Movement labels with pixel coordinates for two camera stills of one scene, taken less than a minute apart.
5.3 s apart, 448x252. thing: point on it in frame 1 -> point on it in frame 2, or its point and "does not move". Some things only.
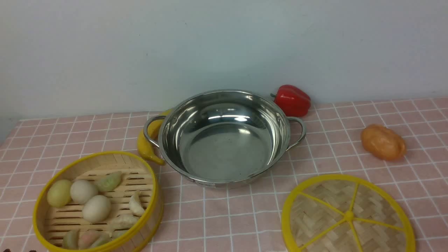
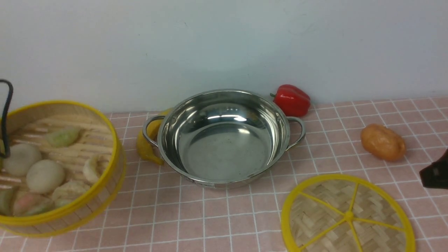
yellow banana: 148,149 does not move
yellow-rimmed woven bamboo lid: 345,213 does not move
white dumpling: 135,204 -> 90,169
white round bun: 82,190 -> 21,155
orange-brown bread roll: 383,143 does not move
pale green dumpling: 70,240 -> 6,201
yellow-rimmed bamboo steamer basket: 136,175 -> 66,169
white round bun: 96,208 -> 45,176
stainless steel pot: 224,138 does not move
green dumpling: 109,182 -> 63,137
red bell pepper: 293,102 does not move
